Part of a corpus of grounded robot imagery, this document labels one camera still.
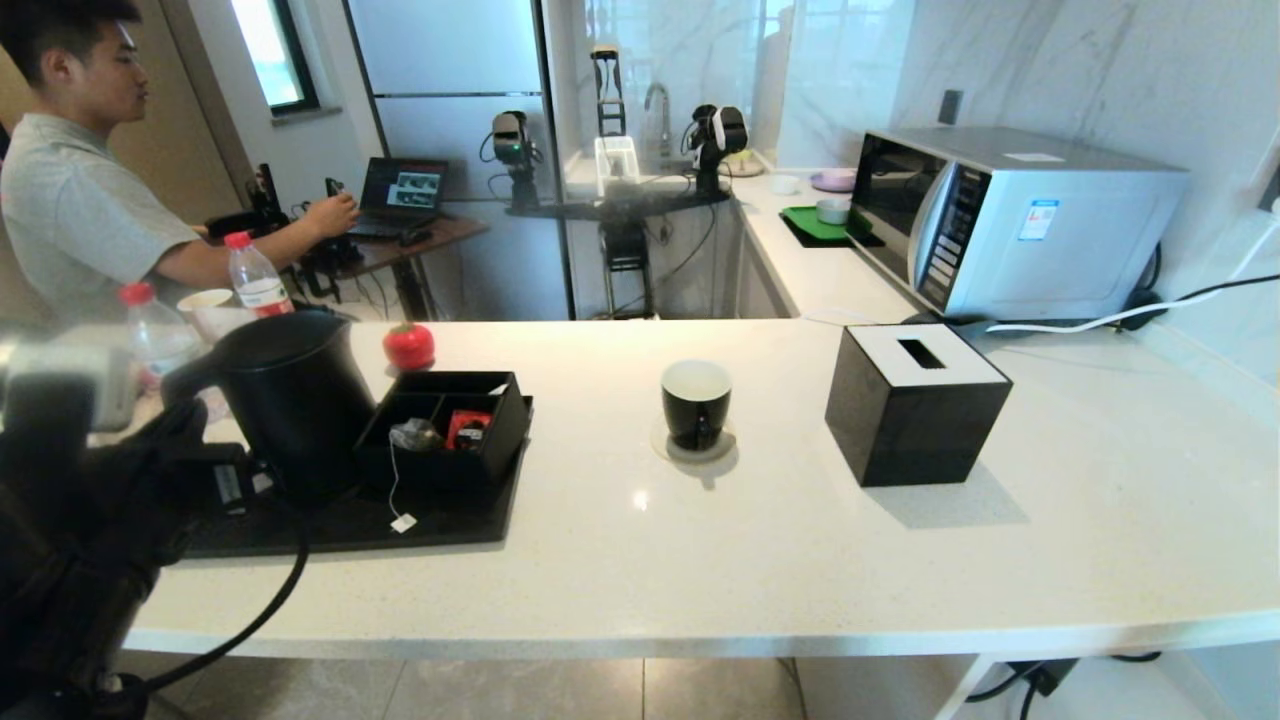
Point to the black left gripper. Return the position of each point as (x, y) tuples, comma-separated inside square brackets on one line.
[(200, 470)]

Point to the black electric kettle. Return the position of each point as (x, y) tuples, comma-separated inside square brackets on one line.
[(300, 400)]

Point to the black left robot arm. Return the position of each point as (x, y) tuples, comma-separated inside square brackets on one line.
[(60, 560)]

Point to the plastic water bottle red cap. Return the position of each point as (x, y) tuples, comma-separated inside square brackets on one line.
[(258, 285), (155, 335)]

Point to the white paper cup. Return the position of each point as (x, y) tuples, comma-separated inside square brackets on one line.
[(205, 303)]

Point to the black serving tray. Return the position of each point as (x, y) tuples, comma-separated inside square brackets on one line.
[(420, 525)]

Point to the red tomato shaped timer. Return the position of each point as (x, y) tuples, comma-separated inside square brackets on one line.
[(410, 347)]

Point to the red packet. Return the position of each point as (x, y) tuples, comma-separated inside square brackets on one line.
[(468, 425)]

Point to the person in grey t-shirt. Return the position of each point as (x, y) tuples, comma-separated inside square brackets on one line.
[(70, 210)]

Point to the black compartment organizer box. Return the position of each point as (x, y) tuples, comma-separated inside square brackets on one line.
[(495, 455)]

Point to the black computer mouse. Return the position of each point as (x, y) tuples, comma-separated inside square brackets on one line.
[(417, 237)]

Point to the brown wooden desk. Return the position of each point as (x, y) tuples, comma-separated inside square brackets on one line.
[(440, 235)]

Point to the black laptop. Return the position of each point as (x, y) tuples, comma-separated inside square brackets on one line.
[(405, 190)]

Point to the window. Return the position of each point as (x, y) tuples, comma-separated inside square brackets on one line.
[(265, 50)]

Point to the round clear coaster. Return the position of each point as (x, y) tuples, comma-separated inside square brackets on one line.
[(663, 450)]

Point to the steel refrigerator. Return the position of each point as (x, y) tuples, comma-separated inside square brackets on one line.
[(450, 60)]

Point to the black cup white inside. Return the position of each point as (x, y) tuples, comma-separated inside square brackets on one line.
[(697, 415)]

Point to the chrome faucet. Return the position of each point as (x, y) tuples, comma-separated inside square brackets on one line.
[(664, 100)]

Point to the round wooden board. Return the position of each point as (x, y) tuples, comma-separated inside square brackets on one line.
[(752, 170)]

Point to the small white bowl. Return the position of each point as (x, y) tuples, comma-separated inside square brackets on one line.
[(785, 184)]

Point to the green tray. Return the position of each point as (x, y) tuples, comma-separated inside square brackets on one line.
[(810, 225)]

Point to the small grey bowl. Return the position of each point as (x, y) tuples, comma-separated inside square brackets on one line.
[(832, 211)]

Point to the purple plate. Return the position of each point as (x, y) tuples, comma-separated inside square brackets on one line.
[(833, 181)]

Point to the black tissue box white lid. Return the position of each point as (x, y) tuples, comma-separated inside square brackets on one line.
[(910, 430)]

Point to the silver microwave oven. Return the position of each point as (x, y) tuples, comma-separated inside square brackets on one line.
[(1050, 250)]

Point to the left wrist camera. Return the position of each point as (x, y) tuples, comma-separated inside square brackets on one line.
[(70, 375)]

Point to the black camera with green light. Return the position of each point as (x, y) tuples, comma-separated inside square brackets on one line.
[(508, 135)]

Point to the black wall socket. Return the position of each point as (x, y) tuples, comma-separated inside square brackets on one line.
[(950, 107)]

